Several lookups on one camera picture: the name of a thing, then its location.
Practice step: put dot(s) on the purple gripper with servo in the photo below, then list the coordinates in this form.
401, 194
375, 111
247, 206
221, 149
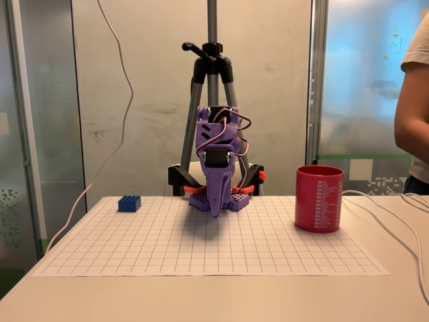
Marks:
216, 158

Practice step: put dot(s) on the blue toy brick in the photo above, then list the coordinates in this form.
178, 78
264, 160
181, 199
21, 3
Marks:
129, 204

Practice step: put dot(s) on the purple SO-100 robot arm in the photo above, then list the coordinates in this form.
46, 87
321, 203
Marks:
207, 131

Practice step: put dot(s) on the red cup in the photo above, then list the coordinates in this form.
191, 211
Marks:
318, 201

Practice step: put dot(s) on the black orange table clamp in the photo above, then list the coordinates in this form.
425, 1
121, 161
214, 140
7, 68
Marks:
256, 174
176, 177

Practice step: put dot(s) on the white grid paper sheet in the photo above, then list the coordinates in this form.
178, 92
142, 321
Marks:
201, 251

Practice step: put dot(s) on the dark trousers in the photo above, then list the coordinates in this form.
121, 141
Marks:
417, 186

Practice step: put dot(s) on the upright aluminium frame post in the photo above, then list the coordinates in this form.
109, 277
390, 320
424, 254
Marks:
316, 84

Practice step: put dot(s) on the grey black camera tripod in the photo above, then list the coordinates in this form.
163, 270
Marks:
212, 27

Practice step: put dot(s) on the slanted aluminium frame post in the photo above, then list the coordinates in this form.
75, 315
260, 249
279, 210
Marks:
25, 134

